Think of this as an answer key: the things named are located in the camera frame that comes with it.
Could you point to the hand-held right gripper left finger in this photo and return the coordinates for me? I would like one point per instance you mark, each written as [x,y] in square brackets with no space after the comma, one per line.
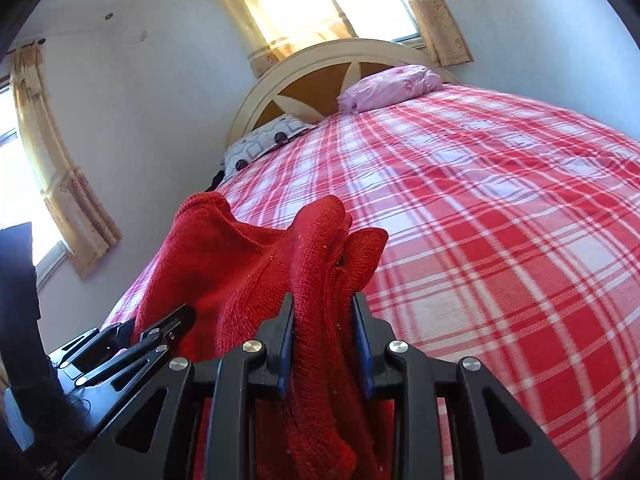
[284,355]

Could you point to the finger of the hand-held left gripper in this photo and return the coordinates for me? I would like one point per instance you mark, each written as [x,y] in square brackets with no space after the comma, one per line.
[142,360]
[172,319]

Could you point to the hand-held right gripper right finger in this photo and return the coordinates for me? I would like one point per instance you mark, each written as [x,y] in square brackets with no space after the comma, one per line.
[364,355]

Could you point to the red knit sweater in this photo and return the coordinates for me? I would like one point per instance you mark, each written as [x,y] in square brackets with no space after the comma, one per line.
[240,270]

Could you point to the person's left forearm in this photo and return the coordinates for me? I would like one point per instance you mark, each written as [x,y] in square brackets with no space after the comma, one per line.
[20,285]

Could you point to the dark object beside bed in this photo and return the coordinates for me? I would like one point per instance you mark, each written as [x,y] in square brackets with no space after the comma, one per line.
[216,182]

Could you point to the beige lace curtain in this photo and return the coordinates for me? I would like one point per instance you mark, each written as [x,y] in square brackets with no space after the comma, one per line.
[280,15]
[440,15]
[55,170]

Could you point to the red plaid blanket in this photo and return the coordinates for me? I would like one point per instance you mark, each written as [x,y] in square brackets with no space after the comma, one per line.
[500,210]

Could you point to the white patterned pillow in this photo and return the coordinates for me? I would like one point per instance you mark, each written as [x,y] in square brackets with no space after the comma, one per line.
[265,142]

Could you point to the cream wooden headboard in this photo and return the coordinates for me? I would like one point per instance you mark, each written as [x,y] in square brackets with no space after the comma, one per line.
[310,90]

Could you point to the pink pillow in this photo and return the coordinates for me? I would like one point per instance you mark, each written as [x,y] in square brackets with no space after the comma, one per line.
[390,87]

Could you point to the side wall window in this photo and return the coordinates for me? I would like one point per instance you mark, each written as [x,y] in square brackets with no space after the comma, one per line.
[15,200]

